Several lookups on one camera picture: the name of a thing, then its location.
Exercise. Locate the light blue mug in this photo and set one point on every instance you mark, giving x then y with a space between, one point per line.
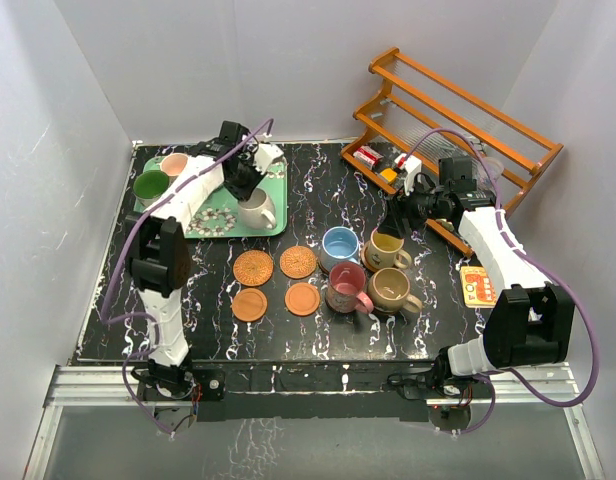
339 244

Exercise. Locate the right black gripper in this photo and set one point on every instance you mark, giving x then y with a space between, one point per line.
398 209

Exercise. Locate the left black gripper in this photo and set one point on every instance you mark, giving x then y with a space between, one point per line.
243 194

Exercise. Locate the clear plastic cup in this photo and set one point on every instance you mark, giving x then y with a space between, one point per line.
495 167

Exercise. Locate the orange patterned card box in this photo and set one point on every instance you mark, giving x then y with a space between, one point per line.
477 288

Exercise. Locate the gold brown mug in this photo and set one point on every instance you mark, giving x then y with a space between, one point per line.
391 288

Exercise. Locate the pink mug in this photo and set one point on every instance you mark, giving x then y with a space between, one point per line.
173 165

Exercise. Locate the green inside mug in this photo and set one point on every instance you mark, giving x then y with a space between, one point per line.
150 186

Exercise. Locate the green plastic tray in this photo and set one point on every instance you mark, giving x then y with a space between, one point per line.
217 217

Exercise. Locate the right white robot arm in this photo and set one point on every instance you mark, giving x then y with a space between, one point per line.
531 321

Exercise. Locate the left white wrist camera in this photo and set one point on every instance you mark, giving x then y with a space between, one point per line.
266 153

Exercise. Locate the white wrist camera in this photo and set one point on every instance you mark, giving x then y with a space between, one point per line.
410 166
266 153

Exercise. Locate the yellow small block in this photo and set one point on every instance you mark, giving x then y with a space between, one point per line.
389 175

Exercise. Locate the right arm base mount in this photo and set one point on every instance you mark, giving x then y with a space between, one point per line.
423 385

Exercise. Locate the woven rattan coaster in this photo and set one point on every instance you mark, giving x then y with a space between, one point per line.
298 262
253 268

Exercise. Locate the silver white mug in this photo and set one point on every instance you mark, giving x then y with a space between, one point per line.
258 212

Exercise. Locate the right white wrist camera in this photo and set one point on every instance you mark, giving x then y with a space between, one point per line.
410 166

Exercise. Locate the maroon tall mug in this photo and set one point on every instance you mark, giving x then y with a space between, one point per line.
346 289

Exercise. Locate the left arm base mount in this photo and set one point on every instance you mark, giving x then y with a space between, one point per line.
184 383

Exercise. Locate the cream yellow mug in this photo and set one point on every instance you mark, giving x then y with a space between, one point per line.
387 245

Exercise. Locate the aluminium frame rail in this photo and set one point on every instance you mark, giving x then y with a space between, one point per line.
298 390

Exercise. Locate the light orange wooden coaster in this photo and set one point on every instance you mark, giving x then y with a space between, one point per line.
302 299

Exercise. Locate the orange wooden shelf rack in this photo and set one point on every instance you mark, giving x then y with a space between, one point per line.
418 110

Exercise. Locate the red white small box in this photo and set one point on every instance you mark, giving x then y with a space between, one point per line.
368 156

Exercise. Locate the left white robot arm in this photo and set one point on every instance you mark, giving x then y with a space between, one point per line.
159 261

